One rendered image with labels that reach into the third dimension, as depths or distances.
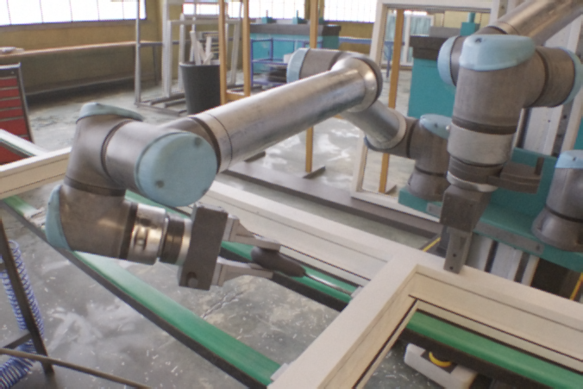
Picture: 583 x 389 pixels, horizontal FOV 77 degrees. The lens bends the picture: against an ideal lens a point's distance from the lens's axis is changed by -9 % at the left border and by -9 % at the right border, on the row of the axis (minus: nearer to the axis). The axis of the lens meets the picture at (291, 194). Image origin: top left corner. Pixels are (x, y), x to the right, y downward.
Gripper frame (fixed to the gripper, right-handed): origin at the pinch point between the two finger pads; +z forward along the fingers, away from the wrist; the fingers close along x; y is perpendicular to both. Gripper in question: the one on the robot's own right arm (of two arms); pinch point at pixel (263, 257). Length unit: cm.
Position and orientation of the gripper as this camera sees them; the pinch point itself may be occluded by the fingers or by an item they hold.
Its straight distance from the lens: 68.5
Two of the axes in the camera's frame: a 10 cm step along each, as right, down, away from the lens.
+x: 2.6, -9.6, -0.7
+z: 9.1, 2.2, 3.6
